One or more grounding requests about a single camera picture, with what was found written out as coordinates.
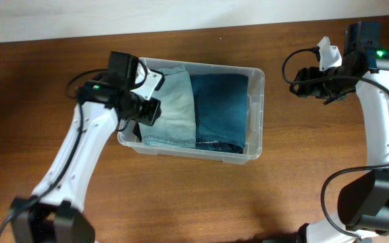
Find light blue jeans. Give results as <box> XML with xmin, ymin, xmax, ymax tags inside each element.
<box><xmin>140</xmin><ymin>65</ymin><xmax>196</xmax><ymax>149</ymax></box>

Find dark blue jeans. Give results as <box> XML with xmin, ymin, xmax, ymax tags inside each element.
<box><xmin>190</xmin><ymin>74</ymin><xmax>249</xmax><ymax>154</ymax></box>

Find dark grey garment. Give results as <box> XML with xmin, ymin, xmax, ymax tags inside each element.
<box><xmin>132</xmin><ymin>123</ymin><xmax>142</xmax><ymax>142</ymax></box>

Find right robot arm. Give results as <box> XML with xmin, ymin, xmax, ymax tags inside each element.
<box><xmin>285</xmin><ymin>22</ymin><xmax>389</xmax><ymax>242</ymax></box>

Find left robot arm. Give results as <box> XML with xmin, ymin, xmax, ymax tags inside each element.
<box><xmin>0</xmin><ymin>51</ymin><xmax>165</xmax><ymax>242</ymax></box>

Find clear plastic storage bin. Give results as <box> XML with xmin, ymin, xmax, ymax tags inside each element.
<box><xmin>117</xmin><ymin>57</ymin><xmax>265</xmax><ymax>165</ymax></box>

